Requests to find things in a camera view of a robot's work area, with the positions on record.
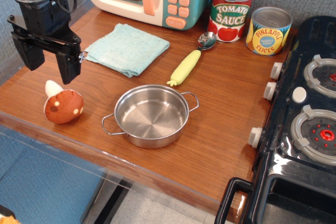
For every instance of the spoon with yellow handle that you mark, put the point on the spoon with yellow handle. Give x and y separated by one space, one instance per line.
205 41

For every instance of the black toy stove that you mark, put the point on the black toy stove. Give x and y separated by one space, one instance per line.
294 168

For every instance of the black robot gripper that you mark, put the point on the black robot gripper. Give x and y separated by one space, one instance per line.
44 25

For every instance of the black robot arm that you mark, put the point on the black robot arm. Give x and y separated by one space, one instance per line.
44 26

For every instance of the tomato sauce can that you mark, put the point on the tomato sauce can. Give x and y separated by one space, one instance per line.
227 19

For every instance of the pineapple slices can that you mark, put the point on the pineapple slices can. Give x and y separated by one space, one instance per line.
268 30

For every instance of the light blue towel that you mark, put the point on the light blue towel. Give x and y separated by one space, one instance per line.
127 50

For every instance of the stainless steel pot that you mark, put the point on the stainless steel pot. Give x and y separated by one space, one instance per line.
151 116

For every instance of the brown plush mushroom toy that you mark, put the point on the brown plush mushroom toy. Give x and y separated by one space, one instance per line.
62 105

